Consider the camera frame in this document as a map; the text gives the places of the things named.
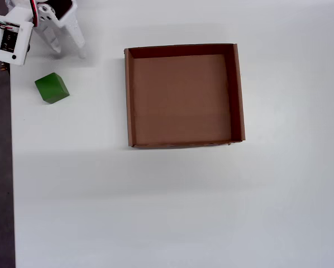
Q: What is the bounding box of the red and black cable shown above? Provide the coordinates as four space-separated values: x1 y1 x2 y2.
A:
29 0 42 28

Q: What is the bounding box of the green cube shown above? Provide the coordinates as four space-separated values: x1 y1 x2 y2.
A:
34 72 70 105

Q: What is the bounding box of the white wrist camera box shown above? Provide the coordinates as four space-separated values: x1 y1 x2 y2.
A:
0 6 34 66

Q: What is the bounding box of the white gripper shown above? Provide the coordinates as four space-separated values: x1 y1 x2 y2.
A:
30 0 87 60

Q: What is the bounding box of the brown cardboard box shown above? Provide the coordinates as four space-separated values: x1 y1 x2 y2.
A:
123 42 246 149

